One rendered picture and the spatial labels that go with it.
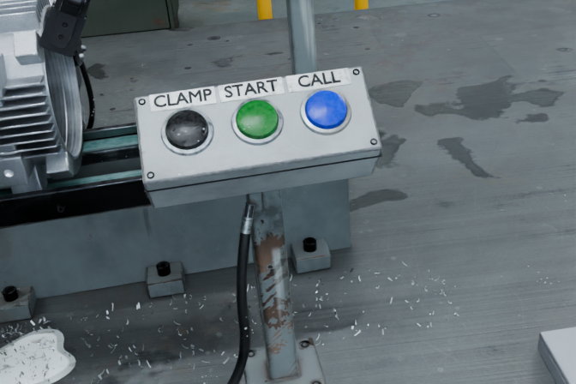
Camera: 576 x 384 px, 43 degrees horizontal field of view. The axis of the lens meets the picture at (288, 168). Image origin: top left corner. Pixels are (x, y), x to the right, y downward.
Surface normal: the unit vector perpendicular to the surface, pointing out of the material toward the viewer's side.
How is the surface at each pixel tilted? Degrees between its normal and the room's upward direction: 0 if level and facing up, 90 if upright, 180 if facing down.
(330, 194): 90
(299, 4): 90
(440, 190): 0
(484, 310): 0
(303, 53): 90
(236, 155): 38
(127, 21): 90
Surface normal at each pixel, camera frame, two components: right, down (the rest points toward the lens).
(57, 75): 0.12, 0.26
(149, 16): 0.08, 0.48
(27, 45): 0.04, -0.28
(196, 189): 0.18, 0.90
